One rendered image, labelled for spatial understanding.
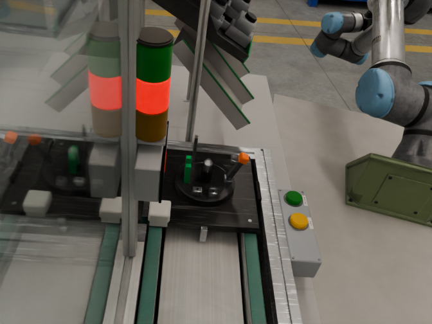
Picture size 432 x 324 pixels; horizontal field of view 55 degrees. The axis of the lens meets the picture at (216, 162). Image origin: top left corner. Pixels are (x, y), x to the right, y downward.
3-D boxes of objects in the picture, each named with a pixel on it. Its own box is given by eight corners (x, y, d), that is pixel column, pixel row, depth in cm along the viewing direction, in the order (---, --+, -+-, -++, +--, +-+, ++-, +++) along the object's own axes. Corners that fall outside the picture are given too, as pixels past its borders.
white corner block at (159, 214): (170, 212, 92) (171, 199, 89) (168, 228, 88) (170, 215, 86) (148, 210, 91) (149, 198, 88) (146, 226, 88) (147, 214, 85)
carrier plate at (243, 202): (249, 161, 108) (250, 155, 107) (258, 234, 90) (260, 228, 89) (157, 153, 106) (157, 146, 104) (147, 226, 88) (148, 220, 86)
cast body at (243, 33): (247, 42, 106) (263, 20, 102) (245, 49, 103) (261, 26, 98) (220, 22, 104) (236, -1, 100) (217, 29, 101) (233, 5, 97)
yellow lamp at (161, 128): (167, 123, 64) (169, 97, 61) (165, 144, 61) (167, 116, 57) (135, 120, 64) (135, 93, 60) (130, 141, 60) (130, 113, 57)
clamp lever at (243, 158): (231, 175, 96) (249, 153, 92) (232, 182, 95) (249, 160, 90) (218, 170, 95) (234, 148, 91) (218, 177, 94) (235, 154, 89)
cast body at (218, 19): (218, 26, 102) (234, 2, 98) (215, 33, 99) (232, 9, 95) (189, 6, 100) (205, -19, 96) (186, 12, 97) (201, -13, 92)
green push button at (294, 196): (299, 196, 101) (301, 190, 99) (301, 208, 98) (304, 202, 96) (283, 195, 100) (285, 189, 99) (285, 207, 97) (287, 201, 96)
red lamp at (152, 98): (169, 96, 61) (171, 67, 58) (167, 116, 57) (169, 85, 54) (135, 92, 60) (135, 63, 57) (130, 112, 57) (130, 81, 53)
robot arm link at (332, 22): (315, 24, 158) (327, 6, 151) (337, 24, 163) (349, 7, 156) (324, 39, 155) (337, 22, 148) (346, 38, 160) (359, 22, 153)
